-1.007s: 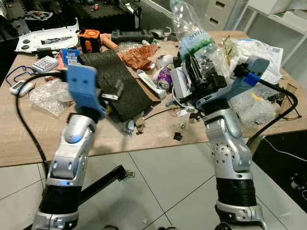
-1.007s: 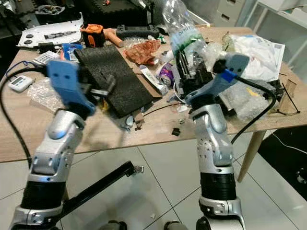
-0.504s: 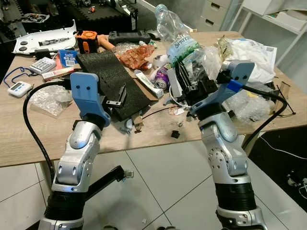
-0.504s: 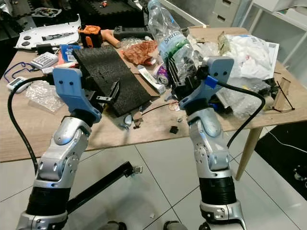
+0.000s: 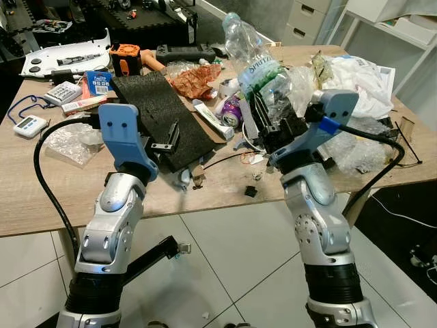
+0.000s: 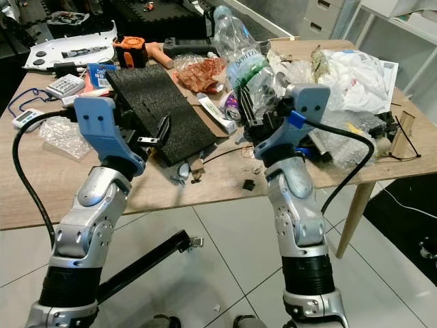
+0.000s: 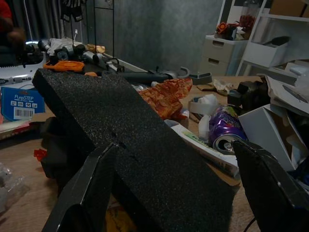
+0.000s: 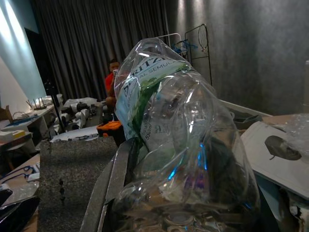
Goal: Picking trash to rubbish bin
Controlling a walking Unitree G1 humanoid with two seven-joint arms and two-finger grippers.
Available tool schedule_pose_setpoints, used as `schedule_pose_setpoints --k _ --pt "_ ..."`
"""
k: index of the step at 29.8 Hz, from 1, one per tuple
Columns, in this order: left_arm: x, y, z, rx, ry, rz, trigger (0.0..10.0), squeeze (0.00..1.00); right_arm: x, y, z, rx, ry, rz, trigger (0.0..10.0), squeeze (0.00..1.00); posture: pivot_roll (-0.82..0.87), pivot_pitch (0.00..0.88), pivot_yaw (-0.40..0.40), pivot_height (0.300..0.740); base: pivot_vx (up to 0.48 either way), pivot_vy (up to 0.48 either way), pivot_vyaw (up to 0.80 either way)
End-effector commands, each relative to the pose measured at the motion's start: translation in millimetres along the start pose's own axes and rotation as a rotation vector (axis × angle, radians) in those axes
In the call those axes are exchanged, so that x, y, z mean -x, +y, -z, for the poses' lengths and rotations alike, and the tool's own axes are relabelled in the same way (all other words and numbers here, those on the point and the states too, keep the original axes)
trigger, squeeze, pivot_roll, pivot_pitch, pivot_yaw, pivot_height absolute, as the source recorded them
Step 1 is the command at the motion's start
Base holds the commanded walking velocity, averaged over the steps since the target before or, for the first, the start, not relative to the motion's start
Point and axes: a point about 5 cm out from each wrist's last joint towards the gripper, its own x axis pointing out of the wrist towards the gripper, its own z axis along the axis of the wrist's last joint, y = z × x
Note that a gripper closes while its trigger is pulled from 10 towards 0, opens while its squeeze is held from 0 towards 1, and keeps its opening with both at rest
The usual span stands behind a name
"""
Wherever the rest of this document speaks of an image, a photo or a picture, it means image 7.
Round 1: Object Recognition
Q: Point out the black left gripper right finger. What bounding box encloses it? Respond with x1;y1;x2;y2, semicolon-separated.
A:
231;139;309;232

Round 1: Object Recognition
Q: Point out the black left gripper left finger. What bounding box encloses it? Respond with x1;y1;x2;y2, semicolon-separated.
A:
42;142;118;232

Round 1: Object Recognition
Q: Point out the black foam block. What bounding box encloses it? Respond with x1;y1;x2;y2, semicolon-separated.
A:
32;68;236;232

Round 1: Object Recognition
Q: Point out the white storage bin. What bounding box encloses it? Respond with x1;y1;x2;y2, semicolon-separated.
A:
245;36;290;68

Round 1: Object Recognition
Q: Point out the small red plastic piece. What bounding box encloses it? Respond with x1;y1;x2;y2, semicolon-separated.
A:
33;148;48;163

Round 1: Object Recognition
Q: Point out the open white cardboard box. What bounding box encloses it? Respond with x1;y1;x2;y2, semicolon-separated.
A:
238;105;309;171

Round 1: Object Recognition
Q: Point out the clear plastic bag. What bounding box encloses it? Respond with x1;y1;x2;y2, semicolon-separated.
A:
0;163;26;215

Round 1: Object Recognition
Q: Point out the crushed purple soda can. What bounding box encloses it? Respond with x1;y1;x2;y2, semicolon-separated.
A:
209;105;248;155

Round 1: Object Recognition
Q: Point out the white green printed carton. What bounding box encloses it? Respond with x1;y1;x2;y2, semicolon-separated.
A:
166;119;239;177

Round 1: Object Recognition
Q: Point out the black plastic block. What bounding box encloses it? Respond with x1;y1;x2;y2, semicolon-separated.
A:
228;81;270;114

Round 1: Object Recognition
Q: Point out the white printed paper bag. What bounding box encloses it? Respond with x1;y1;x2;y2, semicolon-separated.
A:
265;74;309;116

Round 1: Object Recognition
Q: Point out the blue PureStep box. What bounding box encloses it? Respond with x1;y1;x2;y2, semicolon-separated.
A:
0;86;46;123

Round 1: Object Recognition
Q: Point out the grey tape roll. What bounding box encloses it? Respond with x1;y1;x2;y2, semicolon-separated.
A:
188;95;218;114

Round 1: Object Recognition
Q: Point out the orange patterned wrapper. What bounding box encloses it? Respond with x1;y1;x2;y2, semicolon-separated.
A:
139;78;194;120

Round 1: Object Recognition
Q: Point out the orange black plastic tool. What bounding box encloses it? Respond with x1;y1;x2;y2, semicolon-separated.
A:
43;60;85;73

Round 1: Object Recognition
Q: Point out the dark grey tube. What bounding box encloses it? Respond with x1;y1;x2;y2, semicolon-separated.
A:
103;70;179;85

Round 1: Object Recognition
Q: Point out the grey rectangular tray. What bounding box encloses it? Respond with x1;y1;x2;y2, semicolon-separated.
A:
189;72;213;85

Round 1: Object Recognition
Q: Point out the white saw package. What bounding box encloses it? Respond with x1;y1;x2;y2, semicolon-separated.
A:
0;52;45;84

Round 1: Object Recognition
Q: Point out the white drawer cabinet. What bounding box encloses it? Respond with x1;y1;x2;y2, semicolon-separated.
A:
199;35;249;77

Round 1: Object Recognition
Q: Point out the thin black metal stand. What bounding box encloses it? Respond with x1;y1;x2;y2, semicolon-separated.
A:
70;0;116;58

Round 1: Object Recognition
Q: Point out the orange black fan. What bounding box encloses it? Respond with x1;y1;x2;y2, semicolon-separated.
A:
216;21;229;34

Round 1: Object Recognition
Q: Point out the white shelf unit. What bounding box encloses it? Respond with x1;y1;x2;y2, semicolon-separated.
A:
235;0;309;78

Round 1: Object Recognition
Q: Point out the jar with red contents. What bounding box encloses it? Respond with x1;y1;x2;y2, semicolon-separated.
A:
239;0;259;28

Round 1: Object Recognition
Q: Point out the brown cardboard box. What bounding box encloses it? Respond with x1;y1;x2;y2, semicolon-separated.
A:
269;0;309;18

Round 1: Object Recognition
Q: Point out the person in red shirt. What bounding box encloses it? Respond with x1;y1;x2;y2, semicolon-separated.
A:
0;0;25;49

